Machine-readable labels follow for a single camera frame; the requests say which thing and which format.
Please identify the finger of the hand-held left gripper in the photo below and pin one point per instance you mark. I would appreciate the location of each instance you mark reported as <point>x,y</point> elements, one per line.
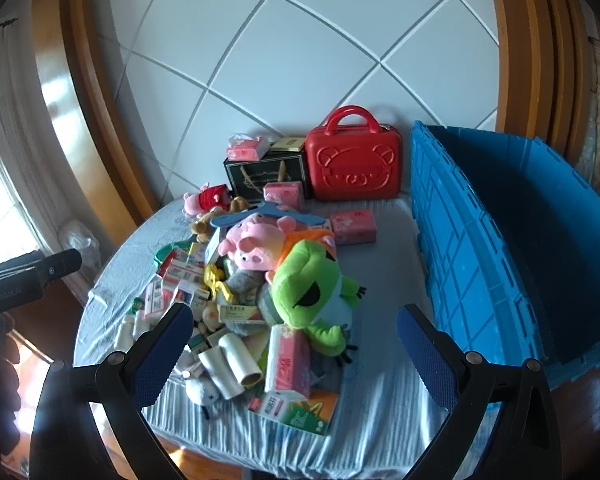
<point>57,266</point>

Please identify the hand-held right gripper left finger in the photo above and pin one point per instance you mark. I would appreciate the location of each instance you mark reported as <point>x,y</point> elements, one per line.
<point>162,355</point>

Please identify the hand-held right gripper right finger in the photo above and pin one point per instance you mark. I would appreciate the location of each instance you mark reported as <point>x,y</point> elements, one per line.
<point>427,360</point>

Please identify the white medicine bottle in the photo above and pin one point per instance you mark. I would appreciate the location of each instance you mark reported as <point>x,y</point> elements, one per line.
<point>123,334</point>

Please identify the blue plastic crate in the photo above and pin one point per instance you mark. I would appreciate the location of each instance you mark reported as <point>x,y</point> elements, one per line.
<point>460,240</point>

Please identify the clear plastic bag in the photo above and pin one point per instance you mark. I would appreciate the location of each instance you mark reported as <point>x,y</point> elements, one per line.
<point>77,240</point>

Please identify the small white plastic bottle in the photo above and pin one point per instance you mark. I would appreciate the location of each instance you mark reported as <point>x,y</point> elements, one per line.
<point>141,324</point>

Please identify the white grey plush toy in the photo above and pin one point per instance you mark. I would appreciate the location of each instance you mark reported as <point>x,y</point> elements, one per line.
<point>202,390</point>

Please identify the white paper roll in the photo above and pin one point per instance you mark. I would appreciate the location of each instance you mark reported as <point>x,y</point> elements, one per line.
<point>220,375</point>
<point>240,360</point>

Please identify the pile of medicine boxes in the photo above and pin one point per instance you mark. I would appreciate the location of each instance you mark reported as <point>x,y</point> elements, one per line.
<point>180,277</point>

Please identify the yellow plastic clamp toy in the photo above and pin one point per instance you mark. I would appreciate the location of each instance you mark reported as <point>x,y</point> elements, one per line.
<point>214,277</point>

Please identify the green foil bag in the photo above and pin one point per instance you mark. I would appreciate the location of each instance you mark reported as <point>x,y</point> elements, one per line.
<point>161,256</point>

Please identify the round table with cloth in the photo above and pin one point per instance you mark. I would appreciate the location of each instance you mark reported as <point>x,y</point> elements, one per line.
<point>380,270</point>

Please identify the pink tissue pack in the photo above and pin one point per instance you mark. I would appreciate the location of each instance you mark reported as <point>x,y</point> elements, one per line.
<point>287,360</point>
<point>247,149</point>
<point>352,226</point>
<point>282,194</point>

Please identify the brown bear plush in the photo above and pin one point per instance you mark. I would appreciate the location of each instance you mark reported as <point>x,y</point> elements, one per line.
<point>200,227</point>

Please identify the orange green supplement carton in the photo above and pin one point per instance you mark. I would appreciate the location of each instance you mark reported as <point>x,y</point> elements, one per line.
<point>300,410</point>

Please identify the white curtain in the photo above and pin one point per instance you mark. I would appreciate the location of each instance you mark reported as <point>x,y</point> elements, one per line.
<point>10,135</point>

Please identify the pink pig plush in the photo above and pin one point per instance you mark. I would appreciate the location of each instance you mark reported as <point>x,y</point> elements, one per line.
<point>252,245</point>

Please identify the green frog plush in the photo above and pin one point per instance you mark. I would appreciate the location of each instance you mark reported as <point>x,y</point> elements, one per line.
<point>305,285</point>

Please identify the light blue clothes hanger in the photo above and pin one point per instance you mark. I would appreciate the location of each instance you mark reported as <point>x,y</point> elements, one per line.
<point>230,219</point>

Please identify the pig plush in red dress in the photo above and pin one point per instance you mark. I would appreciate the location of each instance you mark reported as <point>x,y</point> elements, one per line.
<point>210,199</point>

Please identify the black gift box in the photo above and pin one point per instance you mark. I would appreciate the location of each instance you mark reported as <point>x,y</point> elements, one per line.
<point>250,175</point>

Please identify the red bear suitcase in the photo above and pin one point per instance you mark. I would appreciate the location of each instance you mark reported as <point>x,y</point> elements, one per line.
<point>352,170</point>

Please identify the gold box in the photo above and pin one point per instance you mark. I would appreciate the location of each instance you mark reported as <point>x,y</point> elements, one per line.
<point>287,144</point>

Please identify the wooden door frame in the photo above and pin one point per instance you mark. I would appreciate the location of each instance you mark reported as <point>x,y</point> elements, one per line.
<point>95,110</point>
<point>530,60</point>

